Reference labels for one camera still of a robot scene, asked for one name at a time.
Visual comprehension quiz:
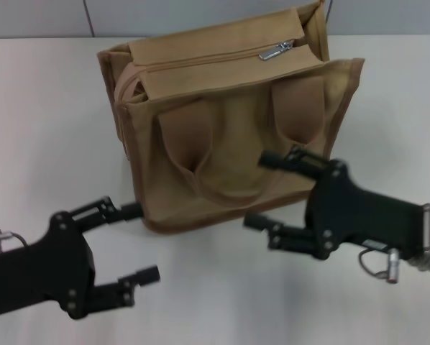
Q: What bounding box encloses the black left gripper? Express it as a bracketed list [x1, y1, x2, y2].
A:
[0, 195, 162, 321]

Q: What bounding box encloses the khaki canvas food bag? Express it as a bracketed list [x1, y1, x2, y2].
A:
[96, 0, 366, 236]

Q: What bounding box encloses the right gripper grey cable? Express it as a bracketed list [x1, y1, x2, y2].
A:
[357, 247, 403, 285]

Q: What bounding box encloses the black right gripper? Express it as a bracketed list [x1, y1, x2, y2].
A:
[242, 144, 427, 260]

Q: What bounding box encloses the silver metal zipper pull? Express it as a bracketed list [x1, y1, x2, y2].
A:
[258, 40, 297, 61]

